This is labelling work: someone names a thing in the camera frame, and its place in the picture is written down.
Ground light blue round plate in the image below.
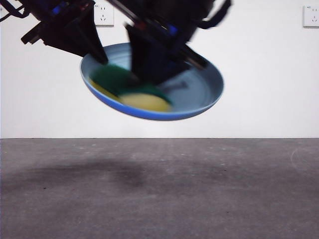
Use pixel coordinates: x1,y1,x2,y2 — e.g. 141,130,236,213
79,42,225,121

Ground yellow green scouring sponge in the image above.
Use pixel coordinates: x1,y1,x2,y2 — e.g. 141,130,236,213
89,63,174,113

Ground white wall socket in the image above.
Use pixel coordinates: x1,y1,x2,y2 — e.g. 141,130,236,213
303,5,319,28
93,3,115,27

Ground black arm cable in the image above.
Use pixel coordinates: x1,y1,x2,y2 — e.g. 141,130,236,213
198,0,234,29
0,2,32,23

